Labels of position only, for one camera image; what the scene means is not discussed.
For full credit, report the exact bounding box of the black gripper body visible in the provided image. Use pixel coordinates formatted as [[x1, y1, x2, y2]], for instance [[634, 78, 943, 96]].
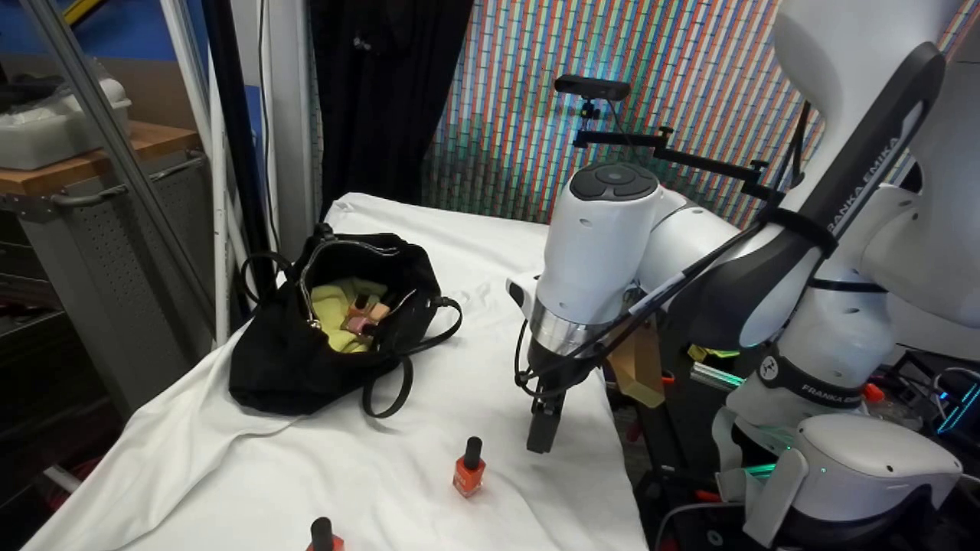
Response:
[[525, 342, 594, 416]]

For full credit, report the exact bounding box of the pink nail polish bottle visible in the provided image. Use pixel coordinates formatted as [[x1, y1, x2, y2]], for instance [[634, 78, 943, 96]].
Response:
[[344, 304, 388, 336]]

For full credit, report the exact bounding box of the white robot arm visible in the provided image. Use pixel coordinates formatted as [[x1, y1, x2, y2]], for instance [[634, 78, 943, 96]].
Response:
[[517, 0, 976, 453]]

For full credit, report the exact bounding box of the orange nail polish bottle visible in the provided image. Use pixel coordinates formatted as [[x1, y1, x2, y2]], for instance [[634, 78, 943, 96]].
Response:
[[453, 435, 486, 496]]

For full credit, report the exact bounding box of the yellow-green cloth in bag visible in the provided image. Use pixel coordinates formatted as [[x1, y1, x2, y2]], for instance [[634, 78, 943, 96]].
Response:
[[308, 279, 382, 357]]

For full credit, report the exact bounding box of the red nail polish bottle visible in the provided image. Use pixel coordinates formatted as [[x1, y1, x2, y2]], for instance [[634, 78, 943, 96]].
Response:
[[307, 517, 346, 551]]

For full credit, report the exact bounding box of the white tablecloth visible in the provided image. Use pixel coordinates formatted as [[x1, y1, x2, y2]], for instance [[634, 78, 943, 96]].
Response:
[[20, 192, 646, 551]]

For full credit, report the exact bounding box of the yellow emergency stop button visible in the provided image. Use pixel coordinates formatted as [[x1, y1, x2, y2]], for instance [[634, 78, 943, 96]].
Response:
[[686, 342, 741, 361]]

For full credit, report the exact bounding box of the black handbag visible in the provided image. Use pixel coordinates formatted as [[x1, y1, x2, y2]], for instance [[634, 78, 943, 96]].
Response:
[[229, 223, 463, 421]]

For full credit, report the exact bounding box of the grey metal cabinet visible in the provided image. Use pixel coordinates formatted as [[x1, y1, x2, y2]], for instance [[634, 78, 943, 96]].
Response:
[[0, 124, 210, 416]]

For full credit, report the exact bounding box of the white plastic bin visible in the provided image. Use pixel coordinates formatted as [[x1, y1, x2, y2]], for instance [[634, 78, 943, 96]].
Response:
[[0, 74, 100, 172]]

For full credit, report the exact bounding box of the black camera arm mount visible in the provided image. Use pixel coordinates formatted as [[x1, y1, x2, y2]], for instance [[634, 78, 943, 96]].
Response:
[[552, 71, 790, 201]]

